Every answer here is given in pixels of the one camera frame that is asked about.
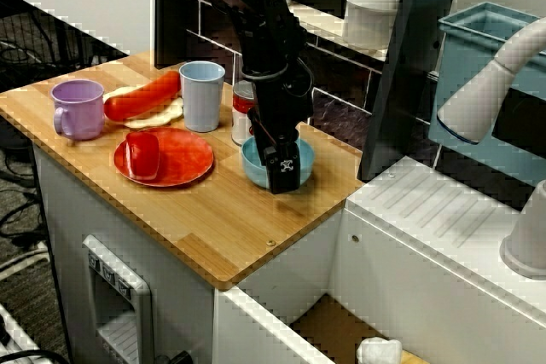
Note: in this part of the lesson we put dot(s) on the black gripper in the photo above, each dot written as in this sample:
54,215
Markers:
283,104

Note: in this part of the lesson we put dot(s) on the light blue plastic bowl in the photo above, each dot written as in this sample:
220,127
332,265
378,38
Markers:
256,168

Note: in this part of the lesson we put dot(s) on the toy tomato can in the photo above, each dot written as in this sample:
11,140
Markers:
242,112

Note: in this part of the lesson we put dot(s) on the red toy pepper half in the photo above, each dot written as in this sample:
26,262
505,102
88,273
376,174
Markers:
143,155

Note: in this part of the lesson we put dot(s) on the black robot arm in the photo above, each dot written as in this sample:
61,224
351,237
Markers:
256,19

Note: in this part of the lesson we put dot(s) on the dark tiled backsplash shelf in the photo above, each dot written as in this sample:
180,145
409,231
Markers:
341,117

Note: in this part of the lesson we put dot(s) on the pale blue plastic cup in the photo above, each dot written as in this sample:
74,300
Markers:
202,99

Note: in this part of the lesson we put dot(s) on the red plastic plate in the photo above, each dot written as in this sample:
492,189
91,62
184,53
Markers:
183,159

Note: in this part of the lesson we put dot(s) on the orange toy sausage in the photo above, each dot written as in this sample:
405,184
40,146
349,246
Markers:
141,97

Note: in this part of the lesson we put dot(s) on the dark slanted panel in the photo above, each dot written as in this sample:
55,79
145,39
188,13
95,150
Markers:
409,61

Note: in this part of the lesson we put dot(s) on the wide white lidded jar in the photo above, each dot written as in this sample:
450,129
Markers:
371,14

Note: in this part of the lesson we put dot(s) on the white toy sink unit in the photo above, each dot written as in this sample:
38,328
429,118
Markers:
426,227

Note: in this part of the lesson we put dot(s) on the purple plastic mug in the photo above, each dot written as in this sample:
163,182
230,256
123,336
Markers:
81,112

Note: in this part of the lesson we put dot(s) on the grey toy faucet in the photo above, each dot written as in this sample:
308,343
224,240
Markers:
473,99

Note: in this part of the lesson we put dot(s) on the grey toy dispenser panel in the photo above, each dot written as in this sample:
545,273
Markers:
117,296

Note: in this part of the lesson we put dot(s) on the teal plastic bin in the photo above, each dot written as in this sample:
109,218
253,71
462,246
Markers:
465,40

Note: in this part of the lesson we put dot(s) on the white toy piece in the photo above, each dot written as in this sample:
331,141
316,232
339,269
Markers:
379,351

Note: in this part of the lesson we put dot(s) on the aluminium frame rail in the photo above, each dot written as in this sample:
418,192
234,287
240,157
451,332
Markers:
13,338

